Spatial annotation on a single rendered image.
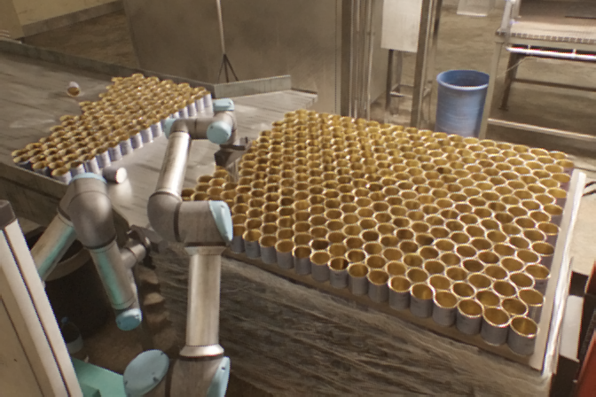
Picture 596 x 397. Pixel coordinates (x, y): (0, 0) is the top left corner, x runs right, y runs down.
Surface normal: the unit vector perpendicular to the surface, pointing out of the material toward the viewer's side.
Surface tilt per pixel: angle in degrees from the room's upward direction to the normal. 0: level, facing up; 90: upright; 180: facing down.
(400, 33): 90
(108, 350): 0
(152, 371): 7
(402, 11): 90
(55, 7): 90
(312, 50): 90
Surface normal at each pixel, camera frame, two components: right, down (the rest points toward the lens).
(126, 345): -0.04, -0.86
